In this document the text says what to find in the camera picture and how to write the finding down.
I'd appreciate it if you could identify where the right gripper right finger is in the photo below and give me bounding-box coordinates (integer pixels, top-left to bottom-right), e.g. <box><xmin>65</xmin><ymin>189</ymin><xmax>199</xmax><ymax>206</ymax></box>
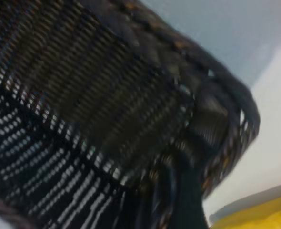
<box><xmin>190</xmin><ymin>175</ymin><xmax>211</xmax><ymax>229</ymax></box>

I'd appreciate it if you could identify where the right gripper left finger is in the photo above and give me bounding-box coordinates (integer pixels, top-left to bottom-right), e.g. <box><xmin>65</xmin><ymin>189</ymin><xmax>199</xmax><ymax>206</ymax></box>
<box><xmin>171</xmin><ymin>170</ymin><xmax>194</xmax><ymax>229</ymax></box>

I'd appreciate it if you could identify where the yellow banana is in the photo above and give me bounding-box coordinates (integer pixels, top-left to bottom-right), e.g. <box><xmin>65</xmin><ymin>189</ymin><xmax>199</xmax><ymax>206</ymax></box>
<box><xmin>211</xmin><ymin>192</ymin><xmax>281</xmax><ymax>229</ymax></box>

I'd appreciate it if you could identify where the dark brown wicker basket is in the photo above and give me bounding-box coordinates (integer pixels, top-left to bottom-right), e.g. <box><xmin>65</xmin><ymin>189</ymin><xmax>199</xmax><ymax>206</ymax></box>
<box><xmin>0</xmin><ymin>0</ymin><xmax>261</xmax><ymax>229</ymax></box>

